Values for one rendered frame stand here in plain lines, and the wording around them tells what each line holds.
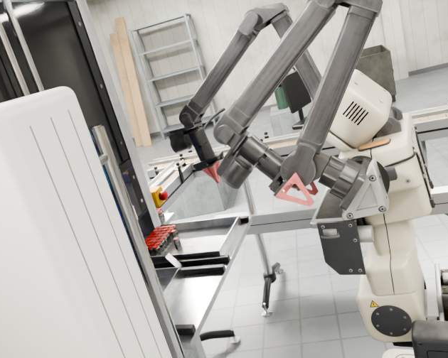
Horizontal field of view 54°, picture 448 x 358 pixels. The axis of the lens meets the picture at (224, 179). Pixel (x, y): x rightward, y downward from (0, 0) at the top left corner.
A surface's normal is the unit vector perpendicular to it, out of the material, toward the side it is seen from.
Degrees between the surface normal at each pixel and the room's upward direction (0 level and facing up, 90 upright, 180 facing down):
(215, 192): 90
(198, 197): 90
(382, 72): 90
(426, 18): 90
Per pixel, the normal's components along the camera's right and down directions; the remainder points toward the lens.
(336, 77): -0.35, 0.19
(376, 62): -0.22, 0.36
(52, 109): 0.96, -0.20
